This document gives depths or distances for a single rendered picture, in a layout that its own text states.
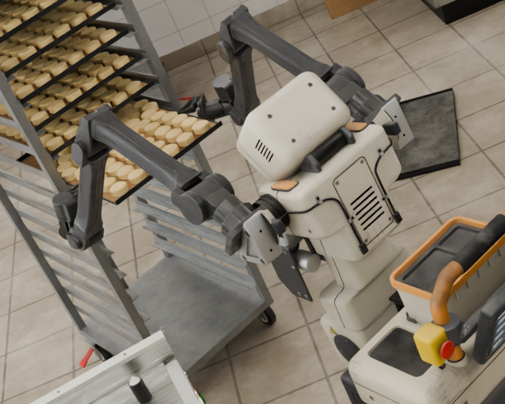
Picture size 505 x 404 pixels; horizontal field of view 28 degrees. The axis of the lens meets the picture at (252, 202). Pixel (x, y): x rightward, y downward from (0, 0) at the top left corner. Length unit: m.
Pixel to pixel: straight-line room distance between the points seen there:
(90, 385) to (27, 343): 2.00
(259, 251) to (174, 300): 1.65
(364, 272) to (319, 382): 1.10
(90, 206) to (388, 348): 0.91
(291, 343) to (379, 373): 1.50
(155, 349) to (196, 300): 1.42
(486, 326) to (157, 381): 0.75
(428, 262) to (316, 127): 0.36
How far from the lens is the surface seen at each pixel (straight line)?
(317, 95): 2.16
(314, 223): 2.10
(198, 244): 3.63
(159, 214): 3.74
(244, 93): 2.83
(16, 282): 4.71
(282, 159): 2.09
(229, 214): 2.12
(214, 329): 3.50
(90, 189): 2.55
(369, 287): 2.33
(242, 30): 2.54
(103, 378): 2.27
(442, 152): 4.18
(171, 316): 3.67
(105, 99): 3.12
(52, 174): 2.94
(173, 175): 2.22
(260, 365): 3.50
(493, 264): 2.10
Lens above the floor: 2.17
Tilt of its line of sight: 30 degrees down
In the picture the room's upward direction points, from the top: 25 degrees counter-clockwise
